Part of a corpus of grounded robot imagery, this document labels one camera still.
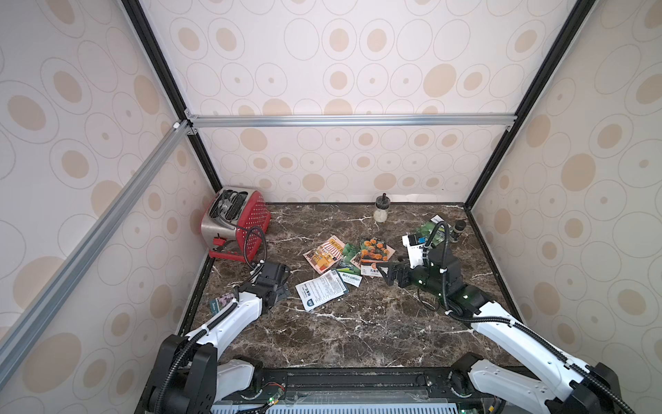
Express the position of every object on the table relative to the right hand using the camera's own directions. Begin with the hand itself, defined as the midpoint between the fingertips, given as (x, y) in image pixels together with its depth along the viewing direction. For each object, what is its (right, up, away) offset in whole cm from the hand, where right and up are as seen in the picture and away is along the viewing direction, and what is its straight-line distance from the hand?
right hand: (397, 259), depth 77 cm
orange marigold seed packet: (-4, 0, +25) cm, 26 cm away
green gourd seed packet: (-13, 0, +25) cm, 29 cm away
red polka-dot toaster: (-54, +11, +12) cm, 57 cm away
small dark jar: (+29, +9, +23) cm, 38 cm away
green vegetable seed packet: (+21, +9, +35) cm, 41 cm away
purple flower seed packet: (-23, -13, +15) cm, 30 cm away
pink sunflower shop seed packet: (-24, -2, +25) cm, 34 cm away
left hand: (-38, -12, +11) cm, 41 cm away
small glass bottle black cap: (+1, +19, +29) cm, 35 cm away
